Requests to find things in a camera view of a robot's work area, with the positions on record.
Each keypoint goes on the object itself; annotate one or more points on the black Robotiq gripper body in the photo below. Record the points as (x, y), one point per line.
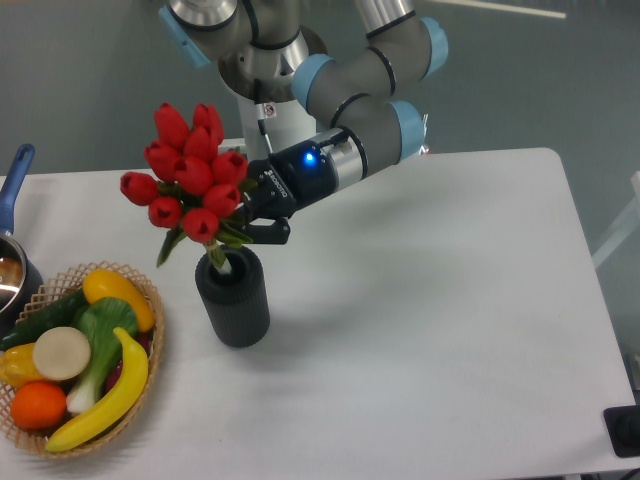
(291, 180)

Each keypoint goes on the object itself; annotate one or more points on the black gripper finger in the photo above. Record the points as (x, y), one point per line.
(262, 230)

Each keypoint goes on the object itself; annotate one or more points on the red tulip bouquet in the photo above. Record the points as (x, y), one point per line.
(194, 188)

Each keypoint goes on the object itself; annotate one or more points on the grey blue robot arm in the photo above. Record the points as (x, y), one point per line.
(354, 103)

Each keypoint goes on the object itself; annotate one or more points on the dark grey ribbed vase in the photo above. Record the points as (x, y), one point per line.
(236, 303)

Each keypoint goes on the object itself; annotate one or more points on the right table clamp bolt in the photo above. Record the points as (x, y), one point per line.
(425, 149)

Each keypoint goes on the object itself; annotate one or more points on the yellow squash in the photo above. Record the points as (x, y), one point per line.
(102, 283)

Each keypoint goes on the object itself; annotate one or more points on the yellow banana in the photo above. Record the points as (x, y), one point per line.
(113, 406)

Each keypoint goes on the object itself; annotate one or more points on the green bok choy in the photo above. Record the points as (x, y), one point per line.
(97, 323)

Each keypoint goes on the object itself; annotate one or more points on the green cucumber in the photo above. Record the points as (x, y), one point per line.
(59, 313)

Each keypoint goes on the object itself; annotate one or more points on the woven wicker basket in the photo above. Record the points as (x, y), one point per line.
(57, 287)

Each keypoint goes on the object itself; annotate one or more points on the beige round slice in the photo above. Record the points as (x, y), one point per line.
(61, 353)

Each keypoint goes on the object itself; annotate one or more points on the yellow bell pepper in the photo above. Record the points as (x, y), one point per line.
(18, 367)

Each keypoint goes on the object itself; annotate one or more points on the orange fruit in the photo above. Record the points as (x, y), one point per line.
(38, 405)

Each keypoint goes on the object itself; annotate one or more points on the black device at table edge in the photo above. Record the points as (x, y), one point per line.
(622, 424)

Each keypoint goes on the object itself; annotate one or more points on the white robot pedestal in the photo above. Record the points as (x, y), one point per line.
(272, 119)

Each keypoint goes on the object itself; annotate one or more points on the white table clamp bracket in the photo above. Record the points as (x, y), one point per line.
(237, 144)

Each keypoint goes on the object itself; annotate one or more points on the blue handled saucepan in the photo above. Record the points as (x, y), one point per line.
(20, 279)

